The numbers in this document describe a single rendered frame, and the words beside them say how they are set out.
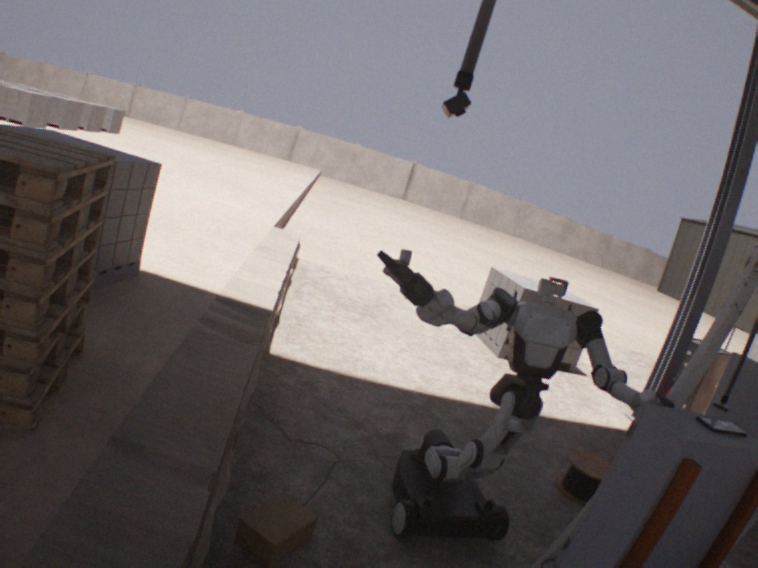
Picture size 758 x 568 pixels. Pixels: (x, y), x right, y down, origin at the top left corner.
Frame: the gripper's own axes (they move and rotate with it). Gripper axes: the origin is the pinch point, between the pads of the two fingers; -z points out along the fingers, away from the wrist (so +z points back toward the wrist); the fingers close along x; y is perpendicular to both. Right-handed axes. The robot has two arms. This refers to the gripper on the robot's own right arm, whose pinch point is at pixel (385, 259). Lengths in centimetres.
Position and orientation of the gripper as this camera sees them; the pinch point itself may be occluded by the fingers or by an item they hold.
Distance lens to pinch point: 159.0
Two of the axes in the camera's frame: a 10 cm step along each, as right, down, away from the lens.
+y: -6.3, 7.4, -2.3
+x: 3.6, 0.3, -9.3
